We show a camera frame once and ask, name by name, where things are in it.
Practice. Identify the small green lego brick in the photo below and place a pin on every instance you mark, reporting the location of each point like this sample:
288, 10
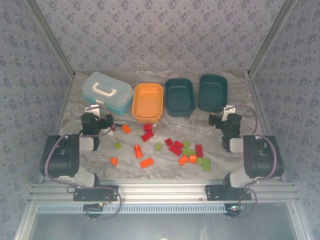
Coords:
186, 144
117, 145
158, 146

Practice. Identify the small orange lego brick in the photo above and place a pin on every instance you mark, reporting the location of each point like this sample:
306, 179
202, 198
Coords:
114, 161
192, 158

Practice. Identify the long orange lego brick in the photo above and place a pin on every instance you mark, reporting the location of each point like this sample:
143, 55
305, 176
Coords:
146, 162
138, 151

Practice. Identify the long red lego brick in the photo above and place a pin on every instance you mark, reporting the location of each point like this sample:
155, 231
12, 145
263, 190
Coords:
147, 136
175, 150

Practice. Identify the small red lego brick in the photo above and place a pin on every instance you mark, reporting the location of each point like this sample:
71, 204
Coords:
168, 142
178, 144

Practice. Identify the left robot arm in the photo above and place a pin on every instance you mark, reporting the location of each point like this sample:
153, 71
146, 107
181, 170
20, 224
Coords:
60, 160

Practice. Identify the translucent blue plastic toolbox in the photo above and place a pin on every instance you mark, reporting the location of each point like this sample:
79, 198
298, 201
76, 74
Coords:
117, 97

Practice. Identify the dark teal plastic container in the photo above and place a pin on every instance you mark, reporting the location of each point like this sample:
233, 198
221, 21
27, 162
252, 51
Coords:
212, 95
180, 100

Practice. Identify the long green lego brick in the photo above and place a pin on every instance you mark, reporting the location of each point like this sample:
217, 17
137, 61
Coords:
188, 152

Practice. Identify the orange plastic container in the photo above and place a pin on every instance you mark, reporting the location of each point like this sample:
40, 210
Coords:
147, 105

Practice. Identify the small circuit board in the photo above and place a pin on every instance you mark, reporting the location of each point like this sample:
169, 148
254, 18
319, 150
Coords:
235, 208
93, 207

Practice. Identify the frosted panel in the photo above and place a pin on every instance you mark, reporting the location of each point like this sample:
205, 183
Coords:
160, 227

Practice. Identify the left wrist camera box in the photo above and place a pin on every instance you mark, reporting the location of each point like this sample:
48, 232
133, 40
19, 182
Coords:
92, 109

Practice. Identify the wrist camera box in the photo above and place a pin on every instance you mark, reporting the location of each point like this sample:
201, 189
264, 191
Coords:
92, 109
230, 109

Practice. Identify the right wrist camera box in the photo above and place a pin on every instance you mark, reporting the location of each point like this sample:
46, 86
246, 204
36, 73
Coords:
230, 109

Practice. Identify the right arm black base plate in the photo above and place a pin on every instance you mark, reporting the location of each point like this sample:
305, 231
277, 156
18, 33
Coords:
215, 193

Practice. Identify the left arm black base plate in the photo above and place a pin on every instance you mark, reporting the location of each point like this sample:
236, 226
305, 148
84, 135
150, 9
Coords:
85, 195

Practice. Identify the wide aluminium frame rail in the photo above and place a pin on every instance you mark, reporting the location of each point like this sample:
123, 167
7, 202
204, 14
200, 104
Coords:
160, 191

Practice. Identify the aluminium frame post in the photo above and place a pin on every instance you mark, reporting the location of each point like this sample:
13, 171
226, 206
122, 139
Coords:
51, 37
270, 37

